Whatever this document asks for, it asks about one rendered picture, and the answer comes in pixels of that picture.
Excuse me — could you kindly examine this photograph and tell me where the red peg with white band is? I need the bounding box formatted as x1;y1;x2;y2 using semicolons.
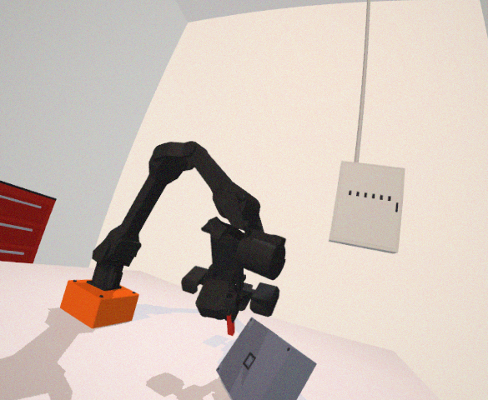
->
227;315;235;336

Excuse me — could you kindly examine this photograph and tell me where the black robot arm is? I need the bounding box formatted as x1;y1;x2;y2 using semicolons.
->
86;141;286;320

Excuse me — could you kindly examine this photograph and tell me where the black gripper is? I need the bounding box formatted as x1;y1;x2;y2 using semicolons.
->
181;262;280;323

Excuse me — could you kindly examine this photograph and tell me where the grey square panel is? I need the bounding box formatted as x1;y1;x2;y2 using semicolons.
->
216;317;317;400

